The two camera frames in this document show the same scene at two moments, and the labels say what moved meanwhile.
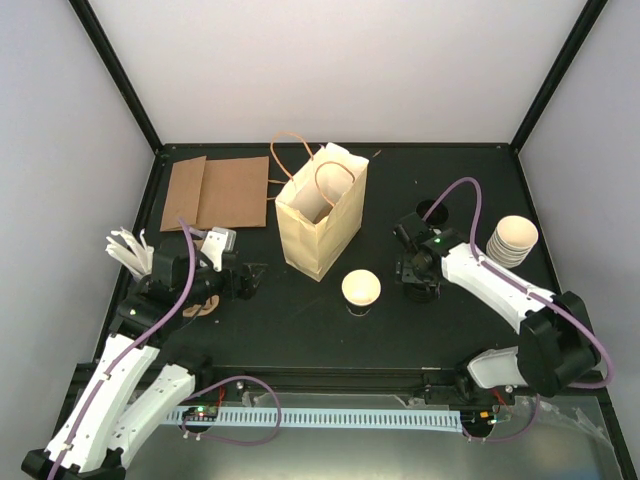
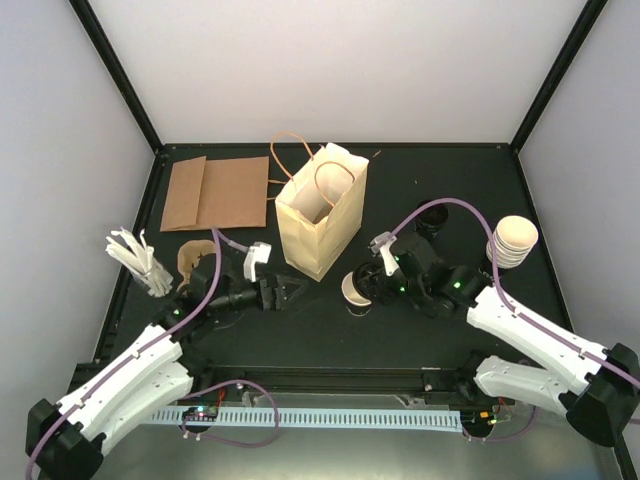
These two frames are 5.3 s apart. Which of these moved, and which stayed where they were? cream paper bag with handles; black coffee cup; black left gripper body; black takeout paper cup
Moved: black left gripper body
Stayed: cream paper bag with handles; black takeout paper cup; black coffee cup
